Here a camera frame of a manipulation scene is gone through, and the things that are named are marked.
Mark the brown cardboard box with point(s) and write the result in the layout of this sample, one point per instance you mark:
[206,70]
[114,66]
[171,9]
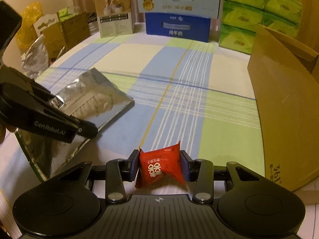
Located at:
[284,76]

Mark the yellow plastic bag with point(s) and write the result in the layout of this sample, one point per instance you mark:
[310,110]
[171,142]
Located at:
[26,35]

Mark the checked tablecloth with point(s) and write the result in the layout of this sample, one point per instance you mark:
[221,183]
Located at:
[185,91]

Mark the crumpled silver bag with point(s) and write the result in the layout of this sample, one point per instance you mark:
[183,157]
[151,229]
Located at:
[36,59]

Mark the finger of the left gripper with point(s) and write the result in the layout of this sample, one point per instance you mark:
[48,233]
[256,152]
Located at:
[11,76]
[10,23]

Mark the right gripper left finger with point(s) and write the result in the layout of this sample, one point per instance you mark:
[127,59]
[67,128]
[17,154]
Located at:
[118,171]

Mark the silver foil pouch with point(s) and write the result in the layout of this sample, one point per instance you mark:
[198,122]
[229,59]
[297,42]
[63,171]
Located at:
[91,97]

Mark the dark blue milk carton box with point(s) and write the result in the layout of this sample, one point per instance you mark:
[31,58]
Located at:
[177,25]

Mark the brown cardboard boxes stack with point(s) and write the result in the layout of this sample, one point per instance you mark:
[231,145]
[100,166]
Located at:
[62,34]

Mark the white humidifier product box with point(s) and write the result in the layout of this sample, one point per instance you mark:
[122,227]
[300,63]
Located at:
[114,17]

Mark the red candy wrapper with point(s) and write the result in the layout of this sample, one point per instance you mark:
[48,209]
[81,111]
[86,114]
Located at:
[154,165]

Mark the green tissue pack bundle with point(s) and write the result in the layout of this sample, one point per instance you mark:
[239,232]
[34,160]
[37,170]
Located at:
[240,19]

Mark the person right hand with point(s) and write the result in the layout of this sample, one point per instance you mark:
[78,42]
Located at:
[4,127]

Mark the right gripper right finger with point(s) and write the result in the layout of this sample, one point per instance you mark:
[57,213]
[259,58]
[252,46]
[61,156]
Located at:
[201,172]

